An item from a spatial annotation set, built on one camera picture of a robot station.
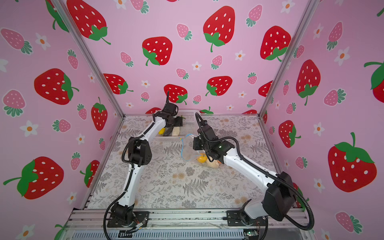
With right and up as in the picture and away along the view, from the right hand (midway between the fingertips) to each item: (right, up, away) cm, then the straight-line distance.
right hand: (194, 139), depth 80 cm
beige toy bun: (+12, -16, +9) cm, 22 cm away
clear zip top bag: (-4, -12, +20) cm, 24 cm away
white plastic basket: (-6, +4, +30) cm, 31 cm away
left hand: (-12, +10, +27) cm, 31 cm away
